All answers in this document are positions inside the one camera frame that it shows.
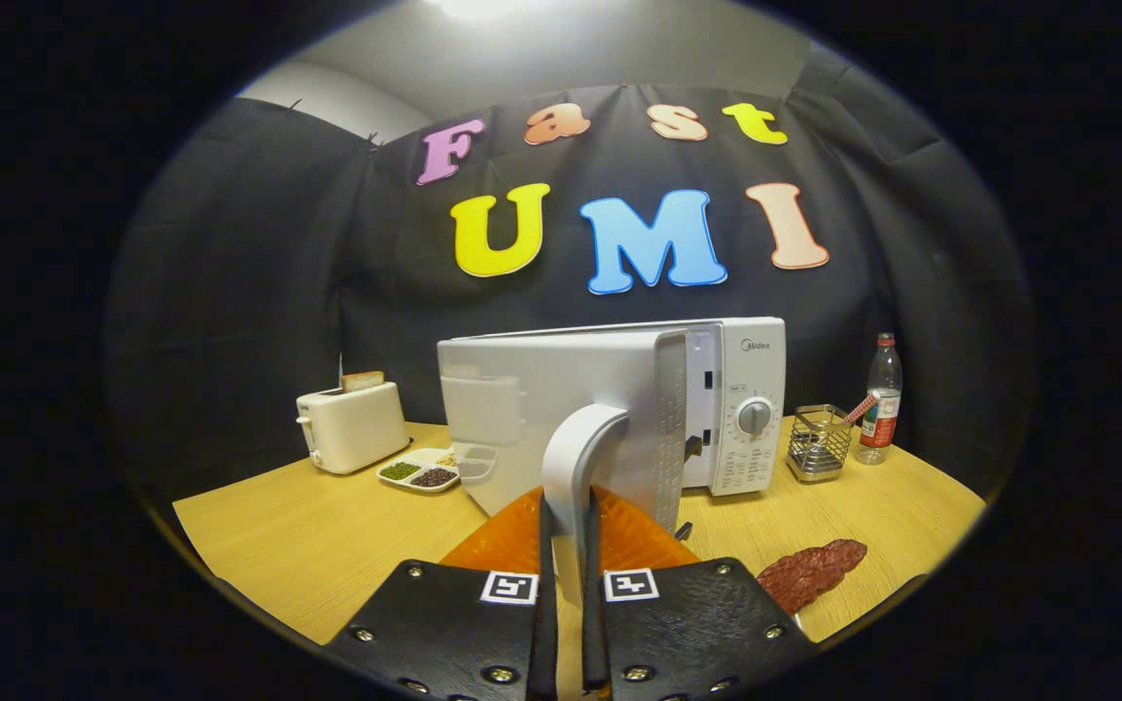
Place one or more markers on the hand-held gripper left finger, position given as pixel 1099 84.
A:
pixel 547 623

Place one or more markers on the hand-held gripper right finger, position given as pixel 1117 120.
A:
pixel 593 633

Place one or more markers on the reddish brown sausage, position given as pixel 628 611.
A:
pixel 809 574

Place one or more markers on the white toaster oven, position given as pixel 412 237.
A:
pixel 561 389

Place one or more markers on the cream pop-up toaster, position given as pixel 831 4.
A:
pixel 356 428

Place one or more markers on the white divided snack plate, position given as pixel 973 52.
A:
pixel 415 472

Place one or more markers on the toasted bread slice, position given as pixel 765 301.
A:
pixel 363 382

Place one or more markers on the striped drinking straw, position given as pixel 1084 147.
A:
pixel 861 409

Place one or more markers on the clear plastic water bottle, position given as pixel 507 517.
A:
pixel 879 419

